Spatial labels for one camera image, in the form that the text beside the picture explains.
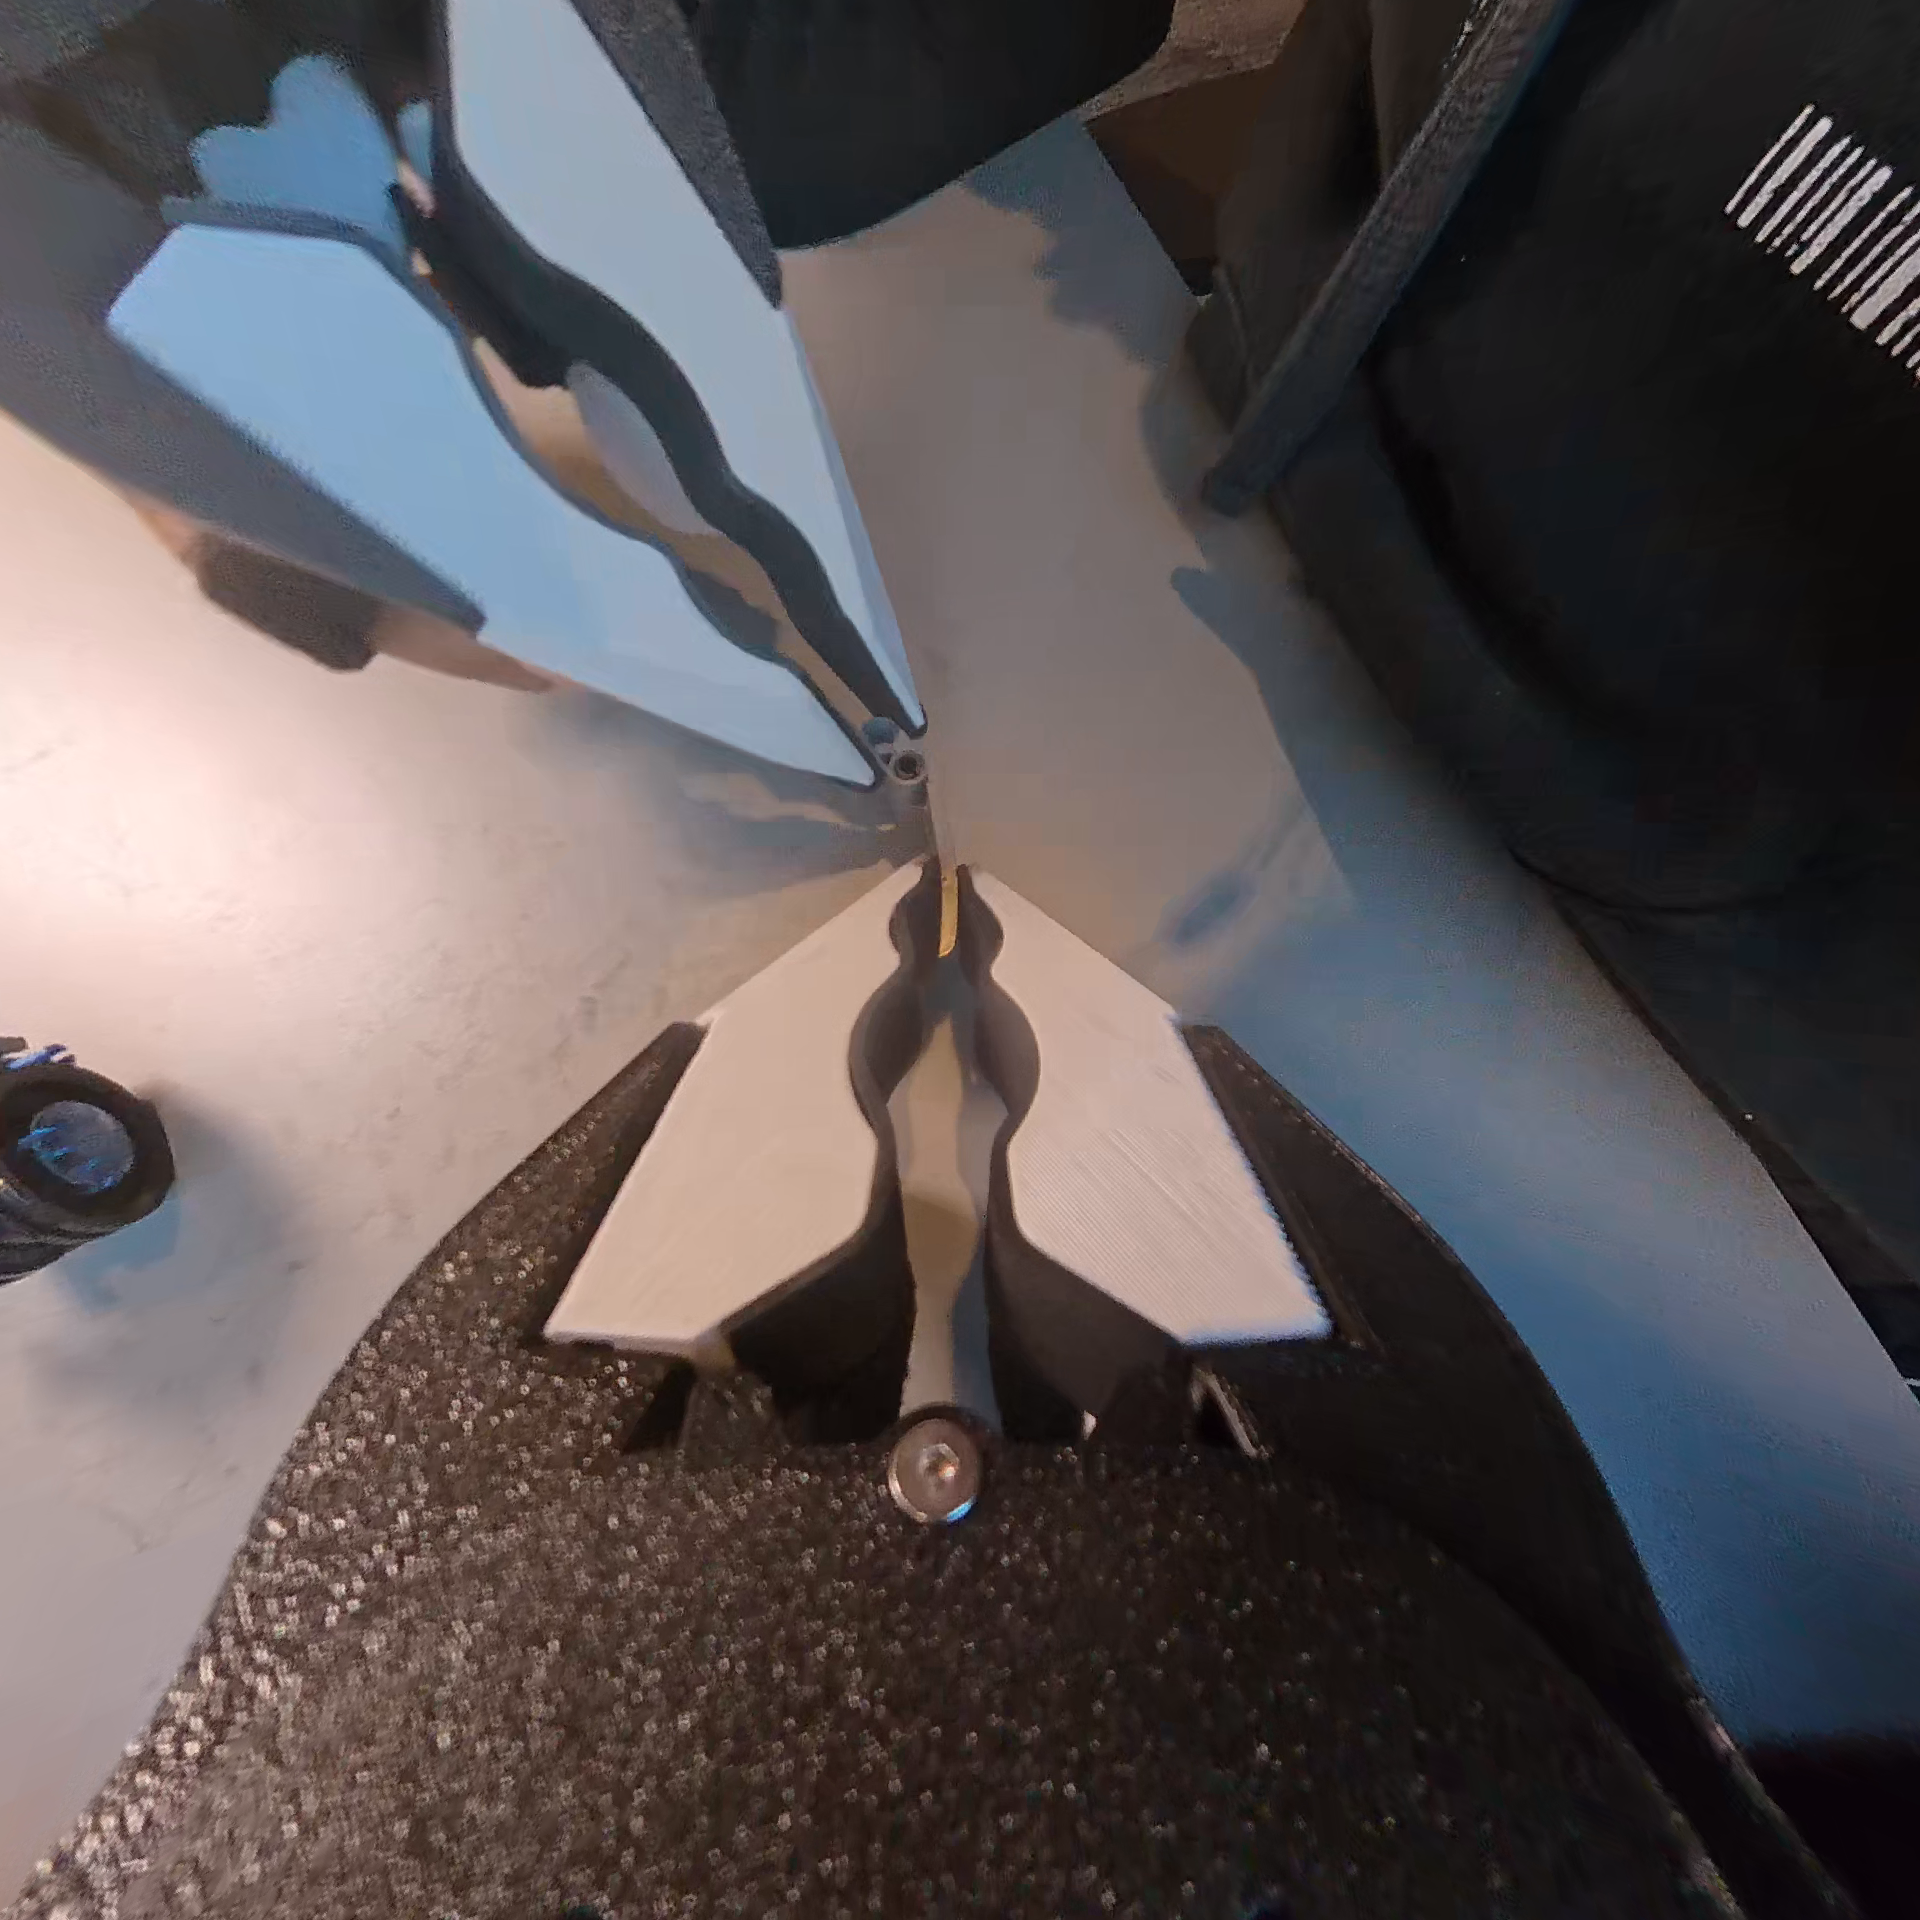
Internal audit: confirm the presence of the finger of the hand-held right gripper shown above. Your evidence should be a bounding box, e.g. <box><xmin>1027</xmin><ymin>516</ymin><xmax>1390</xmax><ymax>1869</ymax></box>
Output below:
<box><xmin>107</xmin><ymin>222</ymin><xmax>882</xmax><ymax>793</ymax></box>
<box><xmin>438</xmin><ymin>0</ymin><xmax>928</xmax><ymax>741</ymax></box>

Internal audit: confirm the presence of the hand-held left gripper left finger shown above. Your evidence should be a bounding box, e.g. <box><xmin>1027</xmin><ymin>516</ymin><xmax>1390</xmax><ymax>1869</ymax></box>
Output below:
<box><xmin>544</xmin><ymin>870</ymin><xmax>923</xmax><ymax>1369</ymax></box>

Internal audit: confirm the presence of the person's right forearm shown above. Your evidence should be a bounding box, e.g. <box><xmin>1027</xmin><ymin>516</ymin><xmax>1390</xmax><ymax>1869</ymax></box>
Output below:
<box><xmin>698</xmin><ymin>0</ymin><xmax>1179</xmax><ymax>253</ymax></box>

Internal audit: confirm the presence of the grey desk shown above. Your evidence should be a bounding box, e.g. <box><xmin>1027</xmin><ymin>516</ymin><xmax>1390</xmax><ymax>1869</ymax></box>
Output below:
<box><xmin>0</xmin><ymin>112</ymin><xmax>1920</xmax><ymax>1864</ymax></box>

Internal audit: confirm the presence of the person's black printed sweatshirt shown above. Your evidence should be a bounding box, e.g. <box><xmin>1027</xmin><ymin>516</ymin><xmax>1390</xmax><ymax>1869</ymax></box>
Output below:
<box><xmin>1080</xmin><ymin>0</ymin><xmax>1920</xmax><ymax>1397</ymax></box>

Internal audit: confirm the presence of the person's right hand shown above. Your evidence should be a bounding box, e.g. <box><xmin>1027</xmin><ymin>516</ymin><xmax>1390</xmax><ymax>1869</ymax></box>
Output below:
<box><xmin>369</xmin><ymin>622</ymin><xmax>560</xmax><ymax>697</ymax></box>

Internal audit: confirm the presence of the grey black wheel assembly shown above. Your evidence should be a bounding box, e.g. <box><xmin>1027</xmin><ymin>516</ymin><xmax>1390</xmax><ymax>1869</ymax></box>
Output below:
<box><xmin>0</xmin><ymin>1036</ymin><xmax>176</xmax><ymax>1288</ymax></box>

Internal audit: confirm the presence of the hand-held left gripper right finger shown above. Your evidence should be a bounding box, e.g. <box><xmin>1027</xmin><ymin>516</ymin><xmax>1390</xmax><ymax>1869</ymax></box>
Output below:
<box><xmin>966</xmin><ymin>866</ymin><xmax>1334</xmax><ymax>1347</ymax></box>

